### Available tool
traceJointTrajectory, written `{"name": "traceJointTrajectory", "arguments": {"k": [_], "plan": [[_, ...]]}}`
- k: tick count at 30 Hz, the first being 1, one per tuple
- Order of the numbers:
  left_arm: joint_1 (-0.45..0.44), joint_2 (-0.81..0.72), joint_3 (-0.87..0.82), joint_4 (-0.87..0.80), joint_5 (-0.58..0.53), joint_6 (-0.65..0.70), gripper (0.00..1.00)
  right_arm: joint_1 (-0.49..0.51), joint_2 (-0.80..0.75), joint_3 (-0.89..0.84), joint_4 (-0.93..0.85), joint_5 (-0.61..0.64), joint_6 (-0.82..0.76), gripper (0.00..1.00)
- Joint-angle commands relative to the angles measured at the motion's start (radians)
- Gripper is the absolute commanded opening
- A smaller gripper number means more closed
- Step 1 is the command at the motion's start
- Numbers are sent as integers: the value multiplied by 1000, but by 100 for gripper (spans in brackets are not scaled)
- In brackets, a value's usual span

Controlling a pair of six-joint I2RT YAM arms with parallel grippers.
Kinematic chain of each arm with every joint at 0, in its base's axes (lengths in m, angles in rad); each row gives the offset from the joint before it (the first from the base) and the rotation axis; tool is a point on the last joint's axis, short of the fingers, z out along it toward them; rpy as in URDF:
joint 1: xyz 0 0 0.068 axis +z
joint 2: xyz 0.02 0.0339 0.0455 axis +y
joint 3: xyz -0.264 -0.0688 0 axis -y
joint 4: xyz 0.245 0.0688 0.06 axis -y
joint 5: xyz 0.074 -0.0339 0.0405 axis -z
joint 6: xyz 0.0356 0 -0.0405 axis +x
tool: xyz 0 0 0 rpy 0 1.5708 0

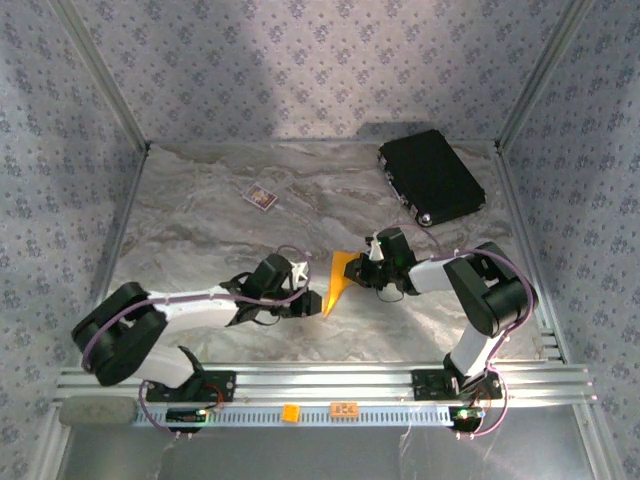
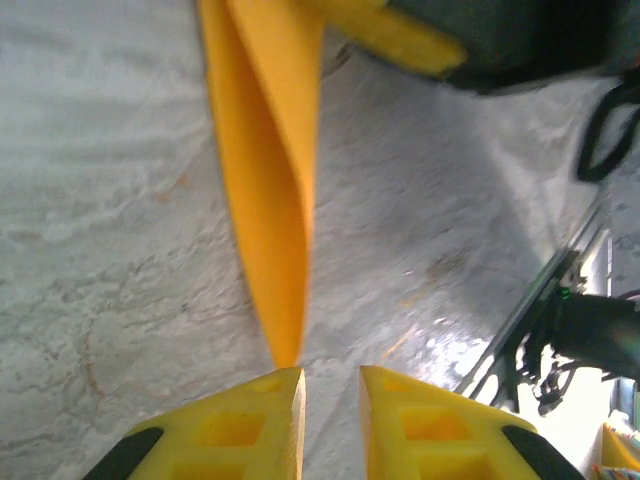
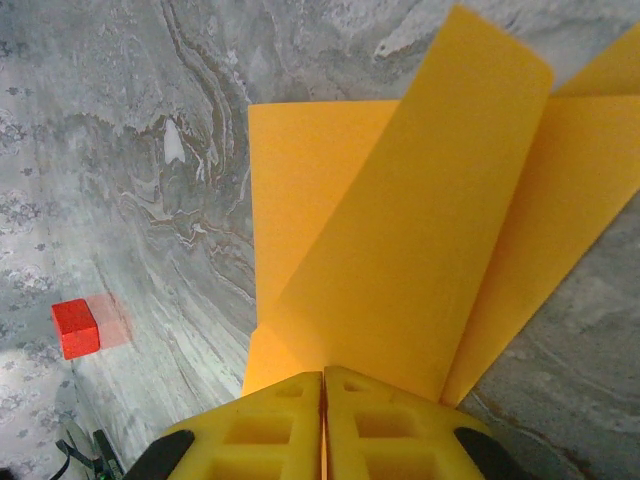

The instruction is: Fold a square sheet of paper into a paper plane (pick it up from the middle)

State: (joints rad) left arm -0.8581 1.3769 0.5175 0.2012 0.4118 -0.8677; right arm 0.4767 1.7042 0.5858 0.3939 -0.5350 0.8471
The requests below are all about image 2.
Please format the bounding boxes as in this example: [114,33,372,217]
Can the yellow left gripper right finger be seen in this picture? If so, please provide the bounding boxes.
[359,364,587,480]

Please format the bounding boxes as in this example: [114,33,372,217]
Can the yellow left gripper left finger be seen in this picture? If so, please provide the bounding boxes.
[83,367,307,480]

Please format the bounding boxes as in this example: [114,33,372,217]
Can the yellow patterned object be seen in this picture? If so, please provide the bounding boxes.
[597,422,640,480]

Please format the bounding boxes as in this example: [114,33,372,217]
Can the thin black cable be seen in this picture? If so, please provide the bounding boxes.
[577,74,640,184]

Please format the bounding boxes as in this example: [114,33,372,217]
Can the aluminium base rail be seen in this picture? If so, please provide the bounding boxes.
[457,189,615,401]

